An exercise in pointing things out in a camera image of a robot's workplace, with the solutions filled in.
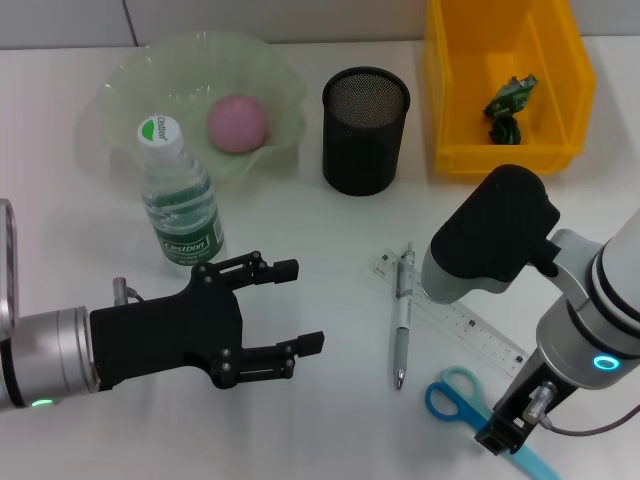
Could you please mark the white grey ballpoint pen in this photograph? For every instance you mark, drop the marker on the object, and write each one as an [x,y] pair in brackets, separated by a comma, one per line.
[402,340]

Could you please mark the yellow plastic bin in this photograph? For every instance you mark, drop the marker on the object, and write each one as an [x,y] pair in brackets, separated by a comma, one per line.
[450,100]

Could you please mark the clear plastic ruler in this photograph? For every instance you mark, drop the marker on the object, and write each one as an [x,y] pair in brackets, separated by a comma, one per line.
[480,335]

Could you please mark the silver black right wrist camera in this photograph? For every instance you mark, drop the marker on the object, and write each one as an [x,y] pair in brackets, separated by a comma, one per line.
[490,225]

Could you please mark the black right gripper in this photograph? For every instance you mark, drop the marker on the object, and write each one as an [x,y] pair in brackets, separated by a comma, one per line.
[515,395]

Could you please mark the black mesh pen holder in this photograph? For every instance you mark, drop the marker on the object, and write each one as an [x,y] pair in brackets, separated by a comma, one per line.
[360,150]

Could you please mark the green plastic wrapper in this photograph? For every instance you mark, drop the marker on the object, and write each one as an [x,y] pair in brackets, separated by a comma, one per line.
[515,92]

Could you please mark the pink peach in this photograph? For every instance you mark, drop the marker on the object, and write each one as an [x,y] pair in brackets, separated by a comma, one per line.
[237,125]

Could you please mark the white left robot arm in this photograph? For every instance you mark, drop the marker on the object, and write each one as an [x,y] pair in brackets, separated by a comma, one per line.
[50,355]

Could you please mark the translucent green glass plate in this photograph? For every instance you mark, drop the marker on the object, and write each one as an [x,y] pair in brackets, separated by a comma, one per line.
[225,65]

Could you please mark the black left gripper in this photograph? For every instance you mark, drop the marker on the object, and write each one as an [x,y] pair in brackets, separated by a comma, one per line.
[165,335]

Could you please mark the clear water bottle green label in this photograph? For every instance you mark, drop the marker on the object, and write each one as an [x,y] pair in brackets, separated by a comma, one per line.
[185,235]

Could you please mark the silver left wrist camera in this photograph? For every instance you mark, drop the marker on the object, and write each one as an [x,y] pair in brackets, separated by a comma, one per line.
[7,260]

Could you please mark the blue scissors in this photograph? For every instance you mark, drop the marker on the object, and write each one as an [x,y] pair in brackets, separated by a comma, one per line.
[462,411]

